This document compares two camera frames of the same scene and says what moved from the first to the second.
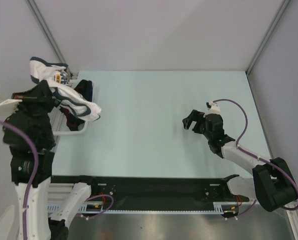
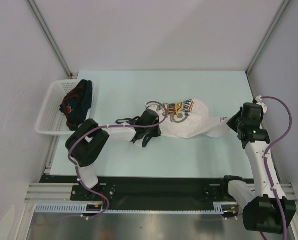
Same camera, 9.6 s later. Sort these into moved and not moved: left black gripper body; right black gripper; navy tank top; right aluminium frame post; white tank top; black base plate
Moved: left black gripper body; right black gripper; white tank top
Not moved: black base plate; right aluminium frame post; navy tank top
